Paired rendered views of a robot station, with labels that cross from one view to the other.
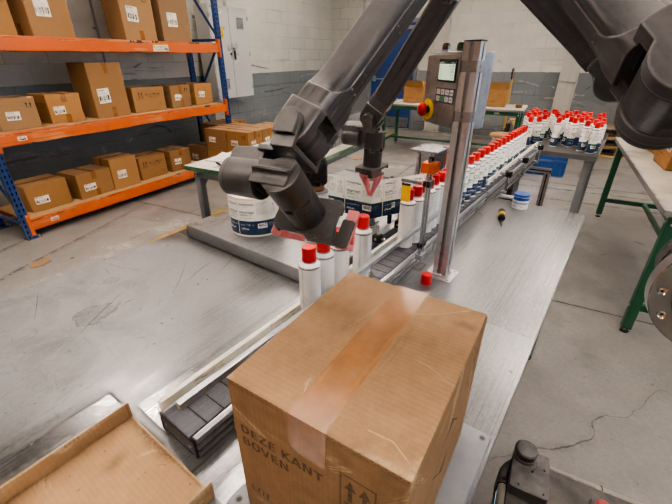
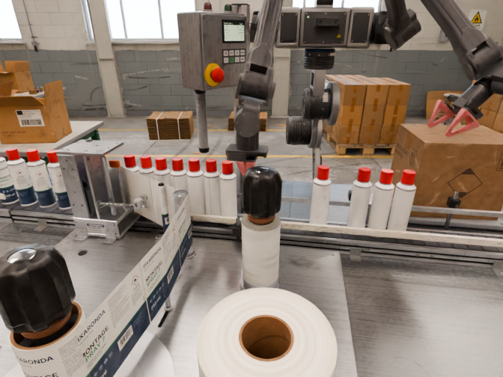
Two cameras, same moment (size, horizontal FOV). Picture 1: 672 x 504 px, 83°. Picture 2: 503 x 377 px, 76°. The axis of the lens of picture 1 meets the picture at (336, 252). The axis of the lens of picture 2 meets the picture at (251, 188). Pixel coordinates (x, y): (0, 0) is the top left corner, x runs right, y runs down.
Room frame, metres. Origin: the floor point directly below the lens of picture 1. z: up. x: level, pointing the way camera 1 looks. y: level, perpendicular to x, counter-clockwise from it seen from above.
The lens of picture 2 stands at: (1.51, 0.58, 1.42)
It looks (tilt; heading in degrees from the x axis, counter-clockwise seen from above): 25 degrees down; 243
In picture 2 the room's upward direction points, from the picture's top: straight up
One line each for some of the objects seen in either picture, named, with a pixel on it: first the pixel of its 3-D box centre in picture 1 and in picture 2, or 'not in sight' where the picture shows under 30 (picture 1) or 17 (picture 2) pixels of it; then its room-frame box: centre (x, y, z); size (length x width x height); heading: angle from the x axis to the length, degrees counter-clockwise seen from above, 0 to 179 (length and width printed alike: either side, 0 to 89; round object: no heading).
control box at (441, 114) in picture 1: (454, 89); (215, 51); (1.15, -0.34, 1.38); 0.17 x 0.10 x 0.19; 19
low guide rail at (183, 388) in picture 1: (336, 279); (343, 230); (0.91, 0.00, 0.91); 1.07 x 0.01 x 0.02; 144
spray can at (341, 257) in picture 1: (339, 265); (359, 201); (0.85, -0.01, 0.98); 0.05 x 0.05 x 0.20
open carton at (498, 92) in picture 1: (497, 93); not in sight; (6.28, -2.49, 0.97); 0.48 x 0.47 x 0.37; 155
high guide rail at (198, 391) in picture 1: (359, 272); (343, 203); (0.86, -0.06, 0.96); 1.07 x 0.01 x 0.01; 144
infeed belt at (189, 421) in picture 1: (396, 258); (248, 227); (1.12, -0.20, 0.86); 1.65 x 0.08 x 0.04; 144
